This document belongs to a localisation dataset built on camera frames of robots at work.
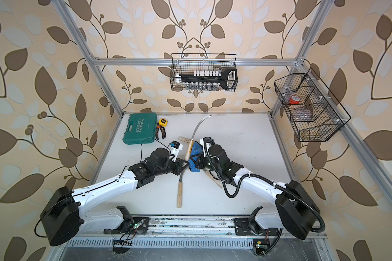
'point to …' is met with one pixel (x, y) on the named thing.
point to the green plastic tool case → (140, 129)
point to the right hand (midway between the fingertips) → (190, 157)
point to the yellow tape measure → (163, 122)
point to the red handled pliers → (163, 132)
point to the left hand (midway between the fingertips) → (186, 160)
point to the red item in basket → (294, 100)
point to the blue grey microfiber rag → (196, 149)
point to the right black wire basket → (313, 118)
